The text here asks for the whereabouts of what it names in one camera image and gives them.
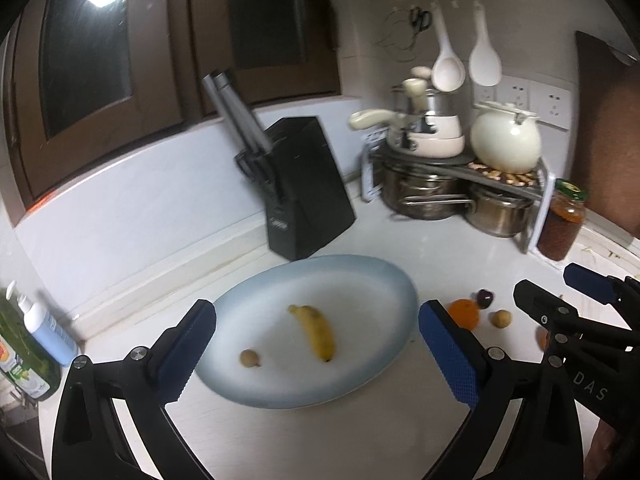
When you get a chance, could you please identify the tan round longan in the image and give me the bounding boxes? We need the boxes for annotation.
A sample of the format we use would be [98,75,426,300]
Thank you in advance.
[489,309,513,330]

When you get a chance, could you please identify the orange tangerine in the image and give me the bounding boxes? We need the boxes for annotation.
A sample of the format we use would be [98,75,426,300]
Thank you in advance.
[535,326,549,352]
[447,299,480,330]

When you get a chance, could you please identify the small brown longan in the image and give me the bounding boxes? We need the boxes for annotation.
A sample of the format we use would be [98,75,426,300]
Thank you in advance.
[239,349,262,368]

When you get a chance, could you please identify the yellow banana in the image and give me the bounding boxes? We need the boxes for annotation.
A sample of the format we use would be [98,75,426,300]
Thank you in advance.
[288,304,336,363]

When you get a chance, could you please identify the dark purple fruit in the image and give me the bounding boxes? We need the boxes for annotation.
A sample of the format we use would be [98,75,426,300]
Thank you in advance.
[475,289,495,310]

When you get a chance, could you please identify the glass jar green lid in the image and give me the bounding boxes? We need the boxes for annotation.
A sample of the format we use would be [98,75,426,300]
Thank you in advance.
[537,179,587,261]

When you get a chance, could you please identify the green dish soap bottle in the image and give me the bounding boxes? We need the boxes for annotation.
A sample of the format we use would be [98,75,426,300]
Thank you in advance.
[0,288,61,402]

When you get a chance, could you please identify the small steel pot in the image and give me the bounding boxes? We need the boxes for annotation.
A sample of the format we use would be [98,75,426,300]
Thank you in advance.
[464,184,534,238]

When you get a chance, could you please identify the blue white pump bottle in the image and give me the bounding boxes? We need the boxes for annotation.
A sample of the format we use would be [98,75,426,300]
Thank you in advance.
[6,281,79,367]

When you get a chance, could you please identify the metal corner shelf rack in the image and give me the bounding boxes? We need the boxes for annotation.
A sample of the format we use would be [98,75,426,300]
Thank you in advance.
[361,128,555,252]

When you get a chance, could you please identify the brown wooden cutting board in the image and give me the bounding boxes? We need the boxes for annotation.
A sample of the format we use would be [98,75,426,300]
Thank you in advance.
[570,32,639,237]

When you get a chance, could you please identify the large steel pot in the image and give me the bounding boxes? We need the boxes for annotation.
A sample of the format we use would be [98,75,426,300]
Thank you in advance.
[382,162,476,221]

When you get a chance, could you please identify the white round ceramic pot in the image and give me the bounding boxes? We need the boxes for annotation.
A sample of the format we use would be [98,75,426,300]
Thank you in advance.
[470,101,542,174]

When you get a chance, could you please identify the light blue oval plate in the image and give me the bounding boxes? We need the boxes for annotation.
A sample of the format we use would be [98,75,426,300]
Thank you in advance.
[195,255,418,410]

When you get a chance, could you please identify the white hanging rice paddle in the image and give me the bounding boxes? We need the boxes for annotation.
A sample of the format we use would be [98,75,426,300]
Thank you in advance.
[469,1,502,87]

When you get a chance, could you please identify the white hanging ladle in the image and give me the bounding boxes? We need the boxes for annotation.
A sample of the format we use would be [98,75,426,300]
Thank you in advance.
[432,2,465,92]

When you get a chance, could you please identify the black knife block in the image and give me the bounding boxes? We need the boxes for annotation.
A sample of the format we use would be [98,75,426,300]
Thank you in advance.
[235,116,356,261]

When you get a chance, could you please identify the black hanging scissors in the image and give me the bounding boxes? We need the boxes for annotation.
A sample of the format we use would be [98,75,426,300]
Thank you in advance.
[409,6,432,36]

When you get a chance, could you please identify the white wall socket panel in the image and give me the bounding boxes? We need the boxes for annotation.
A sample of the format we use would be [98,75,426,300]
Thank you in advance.
[472,75,573,131]

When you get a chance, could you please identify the cream saucepan with handle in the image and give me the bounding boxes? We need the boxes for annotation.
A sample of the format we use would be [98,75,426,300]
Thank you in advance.
[348,77,465,159]

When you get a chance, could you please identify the steel knife handles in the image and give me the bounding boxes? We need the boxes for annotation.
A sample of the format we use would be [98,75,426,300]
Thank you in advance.
[202,73,272,154]

